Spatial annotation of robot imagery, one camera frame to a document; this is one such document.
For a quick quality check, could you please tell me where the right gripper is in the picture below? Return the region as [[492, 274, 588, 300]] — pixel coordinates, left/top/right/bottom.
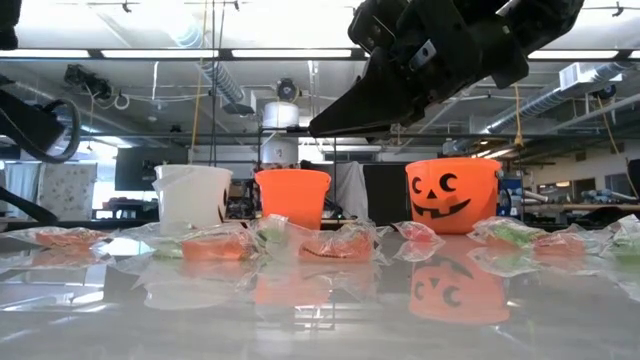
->
[[308, 0, 530, 140]]

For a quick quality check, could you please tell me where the black panel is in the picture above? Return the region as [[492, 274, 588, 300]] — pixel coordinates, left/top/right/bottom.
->
[[362, 163, 412, 226]]

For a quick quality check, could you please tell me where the white ceiling light strip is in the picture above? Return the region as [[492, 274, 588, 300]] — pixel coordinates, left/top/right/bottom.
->
[[99, 48, 220, 59], [0, 48, 91, 59], [527, 49, 621, 60], [230, 48, 354, 59]]

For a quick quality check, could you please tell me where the orange candy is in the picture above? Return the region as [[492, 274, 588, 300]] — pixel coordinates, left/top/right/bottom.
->
[[14, 225, 111, 251], [178, 223, 260, 262], [297, 219, 389, 265], [531, 231, 600, 257]]

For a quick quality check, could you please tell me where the round black ceiling camera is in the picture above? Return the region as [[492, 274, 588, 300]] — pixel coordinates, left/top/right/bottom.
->
[[275, 77, 300, 102]]

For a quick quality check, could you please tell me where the green candy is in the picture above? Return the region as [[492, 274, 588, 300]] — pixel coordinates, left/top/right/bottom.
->
[[252, 213, 301, 251], [467, 215, 550, 252], [598, 213, 640, 269]]

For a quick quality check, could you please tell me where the silver ventilation duct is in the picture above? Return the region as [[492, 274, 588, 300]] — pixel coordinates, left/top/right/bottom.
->
[[484, 62, 624, 135], [172, 22, 246, 106]]

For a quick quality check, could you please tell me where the white curtain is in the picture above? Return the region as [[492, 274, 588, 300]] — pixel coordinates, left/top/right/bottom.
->
[[3, 162, 41, 214]]

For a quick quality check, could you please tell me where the white cloth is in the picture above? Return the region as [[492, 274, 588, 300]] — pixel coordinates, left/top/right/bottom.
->
[[333, 160, 370, 221]]

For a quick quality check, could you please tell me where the black wall monitor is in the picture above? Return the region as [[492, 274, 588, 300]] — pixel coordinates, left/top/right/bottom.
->
[[114, 146, 192, 193]]

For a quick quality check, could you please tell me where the floral fabric panel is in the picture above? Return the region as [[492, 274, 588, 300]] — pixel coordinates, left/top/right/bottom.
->
[[37, 162, 99, 221]]

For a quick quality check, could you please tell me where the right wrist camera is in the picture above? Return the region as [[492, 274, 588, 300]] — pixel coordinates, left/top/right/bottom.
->
[[347, 0, 401, 55]]

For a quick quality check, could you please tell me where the orange bucket jagged-mouth face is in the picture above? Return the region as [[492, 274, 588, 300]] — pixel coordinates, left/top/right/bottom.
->
[[253, 168, 332, 230]]

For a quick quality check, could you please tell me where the orange bucket smiling pumpkin face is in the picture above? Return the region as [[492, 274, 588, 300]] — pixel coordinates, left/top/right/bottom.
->
[[404, 157, 503, 235]]

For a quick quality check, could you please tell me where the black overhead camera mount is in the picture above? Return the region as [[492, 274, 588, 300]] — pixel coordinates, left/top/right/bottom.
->
[[63, 63, 115, 102]]

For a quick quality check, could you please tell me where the white bucket black pumpkin face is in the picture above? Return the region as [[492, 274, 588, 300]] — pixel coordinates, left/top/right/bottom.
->
[[152, 163, 234, 231]]

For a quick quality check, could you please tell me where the red wrapped candy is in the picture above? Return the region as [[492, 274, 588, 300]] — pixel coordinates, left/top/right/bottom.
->
[[391, 220, 446, 250]]

